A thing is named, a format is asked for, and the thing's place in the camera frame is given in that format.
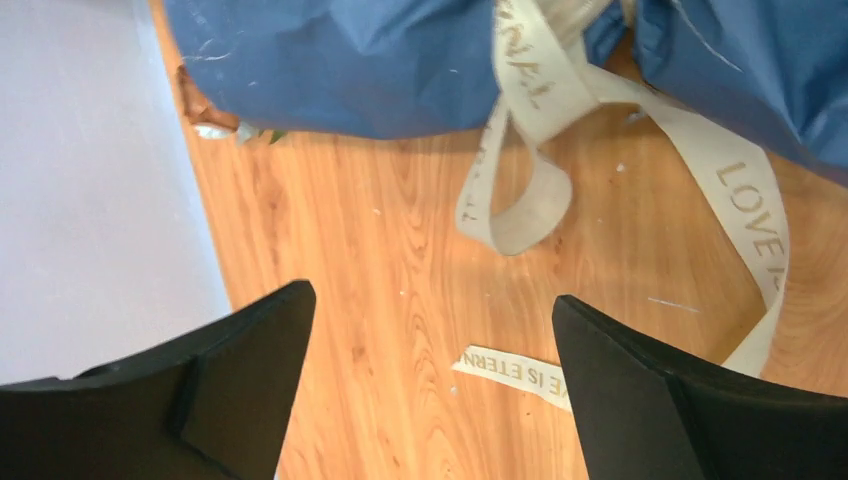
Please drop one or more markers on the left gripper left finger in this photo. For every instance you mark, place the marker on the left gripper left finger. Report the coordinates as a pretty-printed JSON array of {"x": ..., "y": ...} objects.
[{"x": 214, "y": 403}]

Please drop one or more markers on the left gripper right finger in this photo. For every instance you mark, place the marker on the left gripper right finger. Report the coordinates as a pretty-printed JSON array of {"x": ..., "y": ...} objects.
[{"x": 647, "y": 410}]

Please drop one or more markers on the cream printed ribbon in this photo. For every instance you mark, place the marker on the cream printed ribbon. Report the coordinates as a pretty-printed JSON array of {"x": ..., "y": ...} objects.
[{"x": 546, "y": 84}]

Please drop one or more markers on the blue wrapping paper sheet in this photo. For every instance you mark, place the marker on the blue wrapping paper sheet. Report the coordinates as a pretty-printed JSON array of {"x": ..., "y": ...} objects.
[{"x": 774, "y": 72}]

